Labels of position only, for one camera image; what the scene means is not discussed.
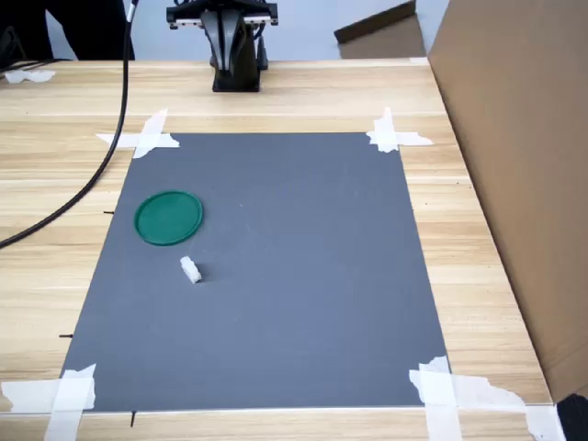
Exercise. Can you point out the small white plastic terminal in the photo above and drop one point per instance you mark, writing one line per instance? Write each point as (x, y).
(190, 270)

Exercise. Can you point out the round green lid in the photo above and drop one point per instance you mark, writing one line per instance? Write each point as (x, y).
(169, 218)

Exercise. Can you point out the person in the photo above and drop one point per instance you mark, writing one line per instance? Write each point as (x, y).
(101, 27)

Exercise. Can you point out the white tape strip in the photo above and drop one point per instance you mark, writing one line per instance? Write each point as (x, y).
(438, 404)
(27, 395)
(69, 413)
(115, 139)
(386, 128)
(151, 133)
(505, 399)
(413, 139)

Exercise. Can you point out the brown cardboard flap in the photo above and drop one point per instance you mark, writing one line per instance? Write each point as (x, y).
(381, 37)

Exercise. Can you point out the crumpled white tape piece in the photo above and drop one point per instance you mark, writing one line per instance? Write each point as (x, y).
(27, 76)

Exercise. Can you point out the small white tape piece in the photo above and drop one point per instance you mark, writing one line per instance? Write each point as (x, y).
(418, 60)

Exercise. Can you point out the dark grey mat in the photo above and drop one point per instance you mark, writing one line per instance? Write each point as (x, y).
(275, 275)

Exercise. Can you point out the large brown cardboard box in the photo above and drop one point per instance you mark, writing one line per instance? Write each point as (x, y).
(519, 161)

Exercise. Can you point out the black object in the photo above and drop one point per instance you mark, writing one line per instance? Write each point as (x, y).
(574, 420)

